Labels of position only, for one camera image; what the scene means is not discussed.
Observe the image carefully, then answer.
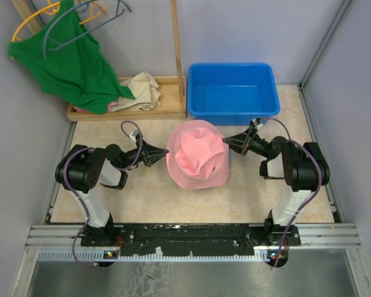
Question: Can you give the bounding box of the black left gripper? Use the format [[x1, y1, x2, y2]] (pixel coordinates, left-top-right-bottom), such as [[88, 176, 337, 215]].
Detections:
[[119, 138, 169, 170]]

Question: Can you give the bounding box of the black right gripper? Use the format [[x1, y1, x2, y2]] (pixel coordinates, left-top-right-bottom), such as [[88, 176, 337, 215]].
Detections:
[[221, 127, 271, 159]]

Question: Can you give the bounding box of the pink bucket hat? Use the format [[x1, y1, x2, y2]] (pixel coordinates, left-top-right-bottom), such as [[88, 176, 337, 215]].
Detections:
[[166, 120, 230, 190]]

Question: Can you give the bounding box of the blue plastic bin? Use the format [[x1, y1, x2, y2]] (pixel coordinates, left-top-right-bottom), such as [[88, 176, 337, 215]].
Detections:
[[187, 63, 281, 126]]

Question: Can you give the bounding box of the wooden clothes rack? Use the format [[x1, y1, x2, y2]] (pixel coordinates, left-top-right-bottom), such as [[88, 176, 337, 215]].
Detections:
[[12, 1, 187, 122]]

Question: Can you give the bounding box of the light blue bucket hat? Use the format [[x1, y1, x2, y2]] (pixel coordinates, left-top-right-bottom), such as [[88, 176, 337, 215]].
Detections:
[[205, 150, 232, 189]]

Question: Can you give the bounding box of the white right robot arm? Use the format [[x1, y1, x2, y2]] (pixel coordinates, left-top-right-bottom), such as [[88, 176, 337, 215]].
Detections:
[[223, 126, 330, 245]]

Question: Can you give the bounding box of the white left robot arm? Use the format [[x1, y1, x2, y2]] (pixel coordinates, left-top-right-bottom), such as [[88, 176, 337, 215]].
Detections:
[[55, 138, 169, 246]]

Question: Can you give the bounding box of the beige folded cloth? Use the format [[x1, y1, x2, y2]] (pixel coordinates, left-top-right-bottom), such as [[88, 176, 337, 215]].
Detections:
[[110, 71, 162, 112]]

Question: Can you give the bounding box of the pink cloth on rack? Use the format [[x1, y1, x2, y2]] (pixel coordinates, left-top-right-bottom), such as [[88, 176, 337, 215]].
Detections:
[[73, 101, 117, 114]]

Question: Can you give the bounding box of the green tank top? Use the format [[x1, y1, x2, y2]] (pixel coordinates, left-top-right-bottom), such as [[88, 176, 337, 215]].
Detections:
[[7, 1, 135, 105]]

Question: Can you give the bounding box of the grey-blue clothes hanger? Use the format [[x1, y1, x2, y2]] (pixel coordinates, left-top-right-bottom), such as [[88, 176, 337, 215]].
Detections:
[[43, 0, 132, 59]]

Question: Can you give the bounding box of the orange clothes hanger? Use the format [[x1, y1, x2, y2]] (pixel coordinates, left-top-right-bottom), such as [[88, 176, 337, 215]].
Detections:
[[11, 0, 108, 42]]

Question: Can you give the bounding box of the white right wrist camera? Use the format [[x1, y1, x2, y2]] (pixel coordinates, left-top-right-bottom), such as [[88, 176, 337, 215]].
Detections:
[[250, 118, 264, 130]]

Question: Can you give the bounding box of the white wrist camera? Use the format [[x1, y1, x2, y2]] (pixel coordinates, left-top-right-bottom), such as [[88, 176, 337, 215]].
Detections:
[[129, 130, 141, 143], [250, 118, 264, 130]]

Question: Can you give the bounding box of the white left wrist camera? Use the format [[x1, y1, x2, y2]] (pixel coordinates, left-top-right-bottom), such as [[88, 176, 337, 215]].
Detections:
[[129, 130, 141, 143]]

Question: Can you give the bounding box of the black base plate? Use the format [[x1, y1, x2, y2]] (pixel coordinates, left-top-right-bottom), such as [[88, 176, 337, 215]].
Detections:
[[81, 220, 301, 259]]

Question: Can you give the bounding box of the aluminium frame rail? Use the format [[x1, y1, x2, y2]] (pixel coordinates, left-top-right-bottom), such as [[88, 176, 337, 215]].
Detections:
[[11, 223, 371, 296]]

